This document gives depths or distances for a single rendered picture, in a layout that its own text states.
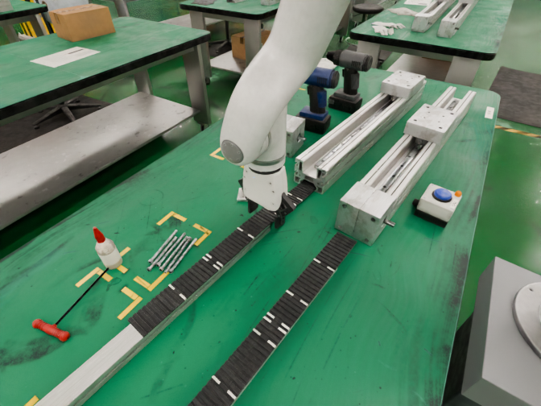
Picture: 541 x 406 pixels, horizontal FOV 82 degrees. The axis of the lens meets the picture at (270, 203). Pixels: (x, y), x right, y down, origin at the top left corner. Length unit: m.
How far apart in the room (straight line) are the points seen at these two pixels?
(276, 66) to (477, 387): 0.58
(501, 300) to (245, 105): 0.56
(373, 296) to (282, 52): 0.50
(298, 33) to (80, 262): 0.66
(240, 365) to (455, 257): 0.54
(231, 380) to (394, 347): 0.30
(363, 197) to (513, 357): 0.39
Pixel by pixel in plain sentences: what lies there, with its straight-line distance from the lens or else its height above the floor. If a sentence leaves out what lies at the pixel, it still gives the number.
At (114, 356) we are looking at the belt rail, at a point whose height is 0.81.
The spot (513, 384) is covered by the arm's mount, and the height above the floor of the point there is 0.85.
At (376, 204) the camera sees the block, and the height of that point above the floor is 0.87.
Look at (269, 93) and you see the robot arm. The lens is 0.49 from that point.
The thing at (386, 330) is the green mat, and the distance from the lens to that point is 0.68.
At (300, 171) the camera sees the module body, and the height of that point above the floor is 0.83.
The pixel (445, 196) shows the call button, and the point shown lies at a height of 0.85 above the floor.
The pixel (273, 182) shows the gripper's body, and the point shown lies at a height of 0.95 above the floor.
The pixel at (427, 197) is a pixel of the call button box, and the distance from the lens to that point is 0.88.
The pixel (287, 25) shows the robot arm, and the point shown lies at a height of 1.25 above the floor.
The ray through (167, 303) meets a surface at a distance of 0.66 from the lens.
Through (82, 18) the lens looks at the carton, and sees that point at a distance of 2.58.
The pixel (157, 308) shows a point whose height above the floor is 0.81.
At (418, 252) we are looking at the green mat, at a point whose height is 0.78.
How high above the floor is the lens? 1.36
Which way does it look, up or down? 42 degrees down
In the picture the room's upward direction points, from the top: straight up
